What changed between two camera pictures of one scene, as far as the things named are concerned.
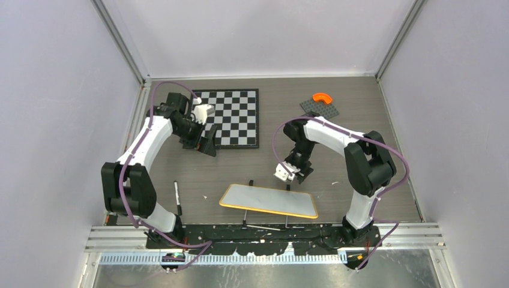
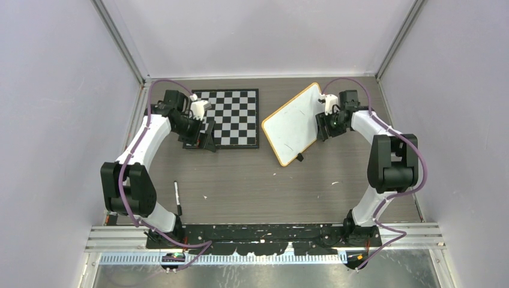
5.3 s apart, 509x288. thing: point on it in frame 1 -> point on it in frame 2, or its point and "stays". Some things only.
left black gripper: (206, 145) stays
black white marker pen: (179, 206) stays
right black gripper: (305, 170) -> (322, 122)
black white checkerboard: (236, 115) stays
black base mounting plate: (272, 239) stays
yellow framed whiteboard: (289, 203) -> (292, 129)
